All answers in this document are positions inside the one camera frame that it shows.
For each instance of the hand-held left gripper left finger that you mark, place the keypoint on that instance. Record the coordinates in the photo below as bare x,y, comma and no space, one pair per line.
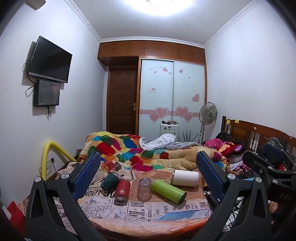
87,171

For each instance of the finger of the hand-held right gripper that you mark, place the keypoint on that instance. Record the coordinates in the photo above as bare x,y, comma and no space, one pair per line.
266,166
275,151

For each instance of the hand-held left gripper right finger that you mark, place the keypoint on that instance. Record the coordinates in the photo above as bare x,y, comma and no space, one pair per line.
208,169

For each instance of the dark green cup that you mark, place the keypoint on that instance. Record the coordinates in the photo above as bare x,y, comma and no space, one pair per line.
109,182

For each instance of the red cup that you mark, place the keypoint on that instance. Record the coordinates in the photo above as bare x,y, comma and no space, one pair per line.
122,191

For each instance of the clear glass cup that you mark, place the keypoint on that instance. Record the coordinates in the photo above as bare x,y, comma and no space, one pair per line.
144,190

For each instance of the polka dot bag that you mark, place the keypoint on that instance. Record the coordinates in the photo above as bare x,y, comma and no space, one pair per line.
279,141

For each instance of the white bottle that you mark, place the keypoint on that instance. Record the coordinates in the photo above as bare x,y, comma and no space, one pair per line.
187,178

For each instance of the pink cloth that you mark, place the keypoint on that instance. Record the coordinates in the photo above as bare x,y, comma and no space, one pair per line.
211,142

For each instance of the red plush toy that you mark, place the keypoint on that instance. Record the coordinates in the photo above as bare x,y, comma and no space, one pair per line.
229,147

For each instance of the wooden bed headboard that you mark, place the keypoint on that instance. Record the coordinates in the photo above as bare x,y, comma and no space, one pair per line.
249,132

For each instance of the black backpack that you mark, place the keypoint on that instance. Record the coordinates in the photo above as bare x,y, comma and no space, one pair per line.
225,136

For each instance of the dried branches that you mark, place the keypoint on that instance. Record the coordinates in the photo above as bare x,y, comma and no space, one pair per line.
189,136

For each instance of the yellow foam pipe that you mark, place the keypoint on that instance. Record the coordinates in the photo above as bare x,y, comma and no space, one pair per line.
45,160

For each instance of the green bottle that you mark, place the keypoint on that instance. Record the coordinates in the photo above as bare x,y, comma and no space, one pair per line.
167,190

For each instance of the colourful patchwork blanket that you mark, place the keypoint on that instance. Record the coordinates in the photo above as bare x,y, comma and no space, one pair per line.
129,150

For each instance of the white small appliance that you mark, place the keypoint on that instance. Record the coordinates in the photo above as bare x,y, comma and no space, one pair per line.
169,131

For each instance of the grey white crumpled cloth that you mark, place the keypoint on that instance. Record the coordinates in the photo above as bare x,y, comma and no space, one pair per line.
161,141

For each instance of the standing fan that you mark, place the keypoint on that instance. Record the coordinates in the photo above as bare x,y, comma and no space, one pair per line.
208,113

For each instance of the newspaper print bed sheet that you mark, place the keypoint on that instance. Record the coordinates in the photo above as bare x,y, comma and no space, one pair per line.
143,210

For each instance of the brown wooden door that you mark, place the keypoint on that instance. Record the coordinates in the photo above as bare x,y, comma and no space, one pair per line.
122,102

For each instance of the red box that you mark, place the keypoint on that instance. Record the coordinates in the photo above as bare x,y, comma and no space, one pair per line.
16,215

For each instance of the sliding door wardrobe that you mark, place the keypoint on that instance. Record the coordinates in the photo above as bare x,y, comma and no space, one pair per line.
172,92

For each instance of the wooden overhead cabinets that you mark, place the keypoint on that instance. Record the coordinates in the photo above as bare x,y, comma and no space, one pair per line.
150,49

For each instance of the air conditioner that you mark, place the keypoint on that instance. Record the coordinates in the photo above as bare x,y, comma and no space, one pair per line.
34,4

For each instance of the wall socket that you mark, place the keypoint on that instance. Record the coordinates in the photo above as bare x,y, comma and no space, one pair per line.
52,160

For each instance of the small wall monitor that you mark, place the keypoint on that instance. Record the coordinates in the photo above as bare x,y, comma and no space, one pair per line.
46,92

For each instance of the wall mounted television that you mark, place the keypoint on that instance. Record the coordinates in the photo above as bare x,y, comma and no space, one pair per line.
49,60

